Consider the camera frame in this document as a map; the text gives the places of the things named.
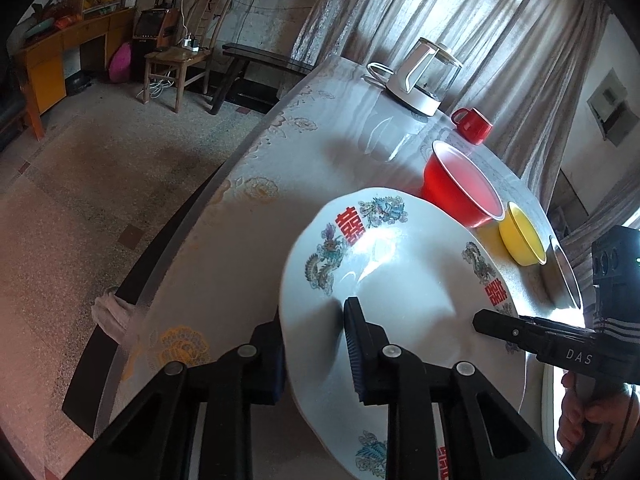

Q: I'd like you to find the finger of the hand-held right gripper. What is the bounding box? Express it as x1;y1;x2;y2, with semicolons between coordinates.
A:
472;308;608;376
520;315;599;337

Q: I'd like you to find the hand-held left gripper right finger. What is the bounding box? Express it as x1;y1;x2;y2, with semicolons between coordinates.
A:
343;296;566;480

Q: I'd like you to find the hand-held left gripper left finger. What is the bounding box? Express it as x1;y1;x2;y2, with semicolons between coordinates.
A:
65;317;288;480

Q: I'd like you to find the metal bowl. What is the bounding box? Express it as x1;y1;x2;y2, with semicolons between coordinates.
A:
544;235;583;311

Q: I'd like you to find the large white dragon-print plate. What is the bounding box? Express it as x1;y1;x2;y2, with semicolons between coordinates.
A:
278;187;531;480

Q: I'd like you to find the yellow bowl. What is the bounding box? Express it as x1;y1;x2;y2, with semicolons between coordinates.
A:
498;201;547;267

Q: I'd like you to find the red plastic bowl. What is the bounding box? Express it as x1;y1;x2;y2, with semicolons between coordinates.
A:
420;141;506;228

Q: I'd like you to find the person's right hand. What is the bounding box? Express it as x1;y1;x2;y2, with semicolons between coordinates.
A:
556;371;640;454

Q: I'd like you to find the grey side curtain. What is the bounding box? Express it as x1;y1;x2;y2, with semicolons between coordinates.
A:
547;170;640;281

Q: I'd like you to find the beige towel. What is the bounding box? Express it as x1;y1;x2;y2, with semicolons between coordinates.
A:
91;287;136;356

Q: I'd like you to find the red mug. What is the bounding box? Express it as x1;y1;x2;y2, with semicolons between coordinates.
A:
451;107;493;145

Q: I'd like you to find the white glass electric kettle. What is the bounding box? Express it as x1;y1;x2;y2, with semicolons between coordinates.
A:
366;37;463;117

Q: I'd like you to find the black bench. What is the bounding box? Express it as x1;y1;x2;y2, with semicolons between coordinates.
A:
210;42;313;116

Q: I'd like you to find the wooden chair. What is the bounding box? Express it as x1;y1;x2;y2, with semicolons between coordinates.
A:
143;0;234;113

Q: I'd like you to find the pink bag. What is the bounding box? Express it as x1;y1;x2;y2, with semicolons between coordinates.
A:
109;42;132;82

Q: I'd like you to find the black speaker box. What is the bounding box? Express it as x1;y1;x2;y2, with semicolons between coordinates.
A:
132;7;178;53

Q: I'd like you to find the orange wooden desk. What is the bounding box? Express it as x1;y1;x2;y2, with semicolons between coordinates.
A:
12;7;136;142

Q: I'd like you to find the wall electrical panel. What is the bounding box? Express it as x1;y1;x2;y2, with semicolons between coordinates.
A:
586;71;640;142

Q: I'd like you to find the white cable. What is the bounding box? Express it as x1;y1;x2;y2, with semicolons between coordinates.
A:
137;77;173;101

